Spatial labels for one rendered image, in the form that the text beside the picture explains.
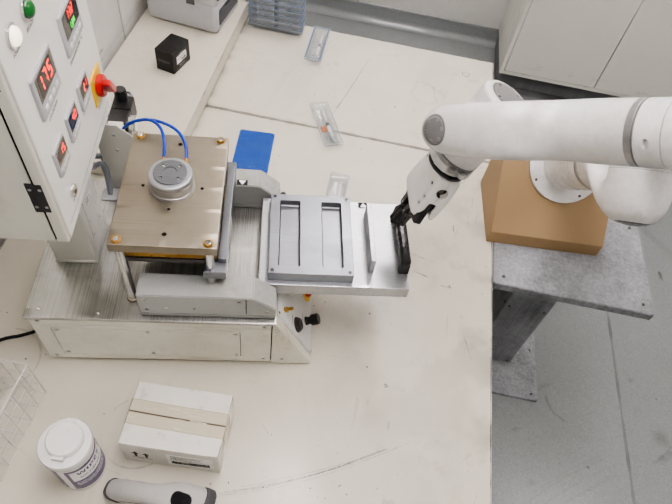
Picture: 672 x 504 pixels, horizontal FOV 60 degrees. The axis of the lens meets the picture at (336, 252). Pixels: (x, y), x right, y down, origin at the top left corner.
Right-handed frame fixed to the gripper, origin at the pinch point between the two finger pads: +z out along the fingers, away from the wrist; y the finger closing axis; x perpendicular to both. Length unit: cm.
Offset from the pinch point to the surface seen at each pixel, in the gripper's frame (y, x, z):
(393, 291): -10.9, -3.1, 9.9
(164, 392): -27, 33, 36
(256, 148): 49, 18, 40
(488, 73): 92, -53, 13
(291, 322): -12.9, 11.8, 25.9
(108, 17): 85, 64, 42
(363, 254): -2.9, 2.6, 10.9
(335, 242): -0.9, 8.3, 12.0
